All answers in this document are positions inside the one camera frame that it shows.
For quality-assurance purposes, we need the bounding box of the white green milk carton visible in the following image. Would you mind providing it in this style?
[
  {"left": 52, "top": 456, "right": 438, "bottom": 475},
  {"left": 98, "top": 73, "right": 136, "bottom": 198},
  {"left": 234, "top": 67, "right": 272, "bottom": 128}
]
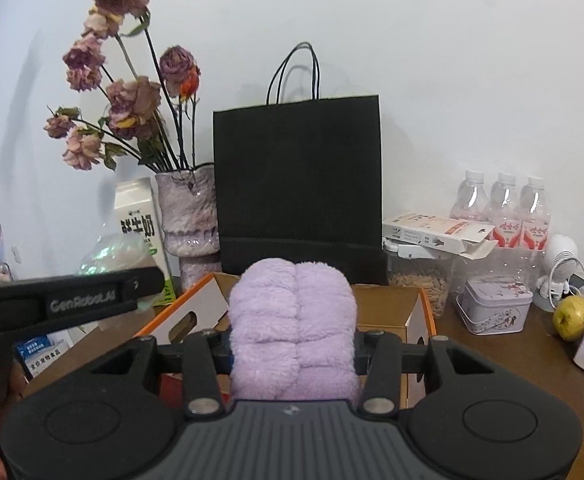
[{"left": 113, "top": 177, "right": 177, "bottom": 307}]

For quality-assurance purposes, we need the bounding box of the orange cardboard box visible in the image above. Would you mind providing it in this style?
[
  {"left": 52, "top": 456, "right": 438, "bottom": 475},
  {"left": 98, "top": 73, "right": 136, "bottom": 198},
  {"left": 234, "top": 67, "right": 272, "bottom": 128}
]
[{"left": 132, "top": 272, "right": 437, "bottom": 408}]

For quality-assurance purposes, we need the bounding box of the flat white orange carton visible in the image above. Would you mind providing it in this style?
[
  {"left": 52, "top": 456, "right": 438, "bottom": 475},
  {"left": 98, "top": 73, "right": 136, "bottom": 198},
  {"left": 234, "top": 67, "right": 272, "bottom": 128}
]
[{"left": 382, "top": 212, "right": 505, "bottom": 261}]

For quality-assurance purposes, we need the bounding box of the black paper bag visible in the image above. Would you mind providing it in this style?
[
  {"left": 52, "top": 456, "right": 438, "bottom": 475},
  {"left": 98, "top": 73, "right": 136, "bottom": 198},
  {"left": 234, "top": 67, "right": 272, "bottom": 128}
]
[{"left": 213, "top": 42, "right": 387, "bottom": 286}]

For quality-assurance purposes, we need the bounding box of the blue white packet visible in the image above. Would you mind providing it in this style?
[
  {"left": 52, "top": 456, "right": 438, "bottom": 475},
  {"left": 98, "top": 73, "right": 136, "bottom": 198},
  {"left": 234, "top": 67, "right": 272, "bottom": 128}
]
[{"left": 14, "top": 332, "right": 67, "bottom": 373}]

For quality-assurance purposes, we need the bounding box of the small white fan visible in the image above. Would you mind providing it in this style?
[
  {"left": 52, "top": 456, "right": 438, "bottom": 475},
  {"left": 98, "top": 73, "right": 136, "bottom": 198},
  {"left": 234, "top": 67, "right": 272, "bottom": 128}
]
[{"left": 532, "top": 234, "right": 580, "bottom": 313}]

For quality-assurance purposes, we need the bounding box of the green apple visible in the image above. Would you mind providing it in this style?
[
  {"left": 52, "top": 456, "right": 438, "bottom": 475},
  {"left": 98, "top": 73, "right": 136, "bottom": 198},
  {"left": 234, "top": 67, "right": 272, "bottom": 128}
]
[{"left": 552, "top": 295, "right": 584, "bottom": 342}]

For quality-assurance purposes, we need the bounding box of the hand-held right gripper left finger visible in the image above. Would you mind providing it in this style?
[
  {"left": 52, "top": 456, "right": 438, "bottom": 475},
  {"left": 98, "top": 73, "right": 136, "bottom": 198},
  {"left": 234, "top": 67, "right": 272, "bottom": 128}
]
[{"left": 89, "top": 330, "right": 235, "bottom": 420}]

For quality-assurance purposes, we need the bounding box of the clear plastic food container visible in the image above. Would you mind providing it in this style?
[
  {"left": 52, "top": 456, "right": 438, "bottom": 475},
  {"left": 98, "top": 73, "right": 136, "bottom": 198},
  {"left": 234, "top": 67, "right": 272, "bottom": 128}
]
[{"left": 383, "top": 240, "right": 457, "bottom": 320}]

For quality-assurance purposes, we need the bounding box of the purple mottled vase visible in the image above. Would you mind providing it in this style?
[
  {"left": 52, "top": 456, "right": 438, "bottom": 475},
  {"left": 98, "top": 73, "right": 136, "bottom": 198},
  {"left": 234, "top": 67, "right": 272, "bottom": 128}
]
[{"left": 155, "top": 162, "right": 223, "bottom": 293}]

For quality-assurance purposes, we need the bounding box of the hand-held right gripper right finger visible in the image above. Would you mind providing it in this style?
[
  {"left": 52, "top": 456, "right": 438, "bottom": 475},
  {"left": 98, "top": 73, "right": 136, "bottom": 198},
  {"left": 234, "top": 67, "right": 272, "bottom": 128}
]
[{"left": 354, "top": 330, "right": 498, "bottom": 417}]

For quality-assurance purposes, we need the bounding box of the dried rose bouquet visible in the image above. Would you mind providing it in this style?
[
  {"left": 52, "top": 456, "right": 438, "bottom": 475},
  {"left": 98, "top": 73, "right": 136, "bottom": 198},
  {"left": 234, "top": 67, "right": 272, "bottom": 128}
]
[{"left": 44, "top": 0, "right": 203, "bottom": 173}]

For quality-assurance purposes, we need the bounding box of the purple fluffy sock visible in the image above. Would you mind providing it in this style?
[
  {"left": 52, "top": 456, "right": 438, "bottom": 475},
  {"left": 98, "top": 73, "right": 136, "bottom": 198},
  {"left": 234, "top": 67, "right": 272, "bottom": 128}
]
[{"left": 228, "top": 258, "right": 363, "bottom": 402}]

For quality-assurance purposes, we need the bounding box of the clear water bottle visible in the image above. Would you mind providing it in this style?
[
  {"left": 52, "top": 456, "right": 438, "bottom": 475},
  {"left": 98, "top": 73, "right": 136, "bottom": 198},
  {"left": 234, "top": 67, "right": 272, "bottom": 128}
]
[
  {"left": 449, "top": 170, "right": 490, "bottom": 223},
  {"left": 518, "top": 176, "right": 553, "bottom": 251},
  {"left": 487, "top": 172, "right": 523, "bottom": 248}
]

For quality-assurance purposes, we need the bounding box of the white floral tin box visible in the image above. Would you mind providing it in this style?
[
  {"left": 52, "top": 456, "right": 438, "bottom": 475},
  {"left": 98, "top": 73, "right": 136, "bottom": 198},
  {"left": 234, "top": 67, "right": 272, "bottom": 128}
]
[{"left": 455, "top": 275, "right": 534, "bottom": 336}]

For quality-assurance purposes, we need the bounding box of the clear plastic bag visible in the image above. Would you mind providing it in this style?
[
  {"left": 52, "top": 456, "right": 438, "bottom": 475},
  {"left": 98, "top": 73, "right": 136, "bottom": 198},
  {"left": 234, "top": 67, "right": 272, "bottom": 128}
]
[{"left": 79, "top": 232, "right": 165, "bottom": 278}]

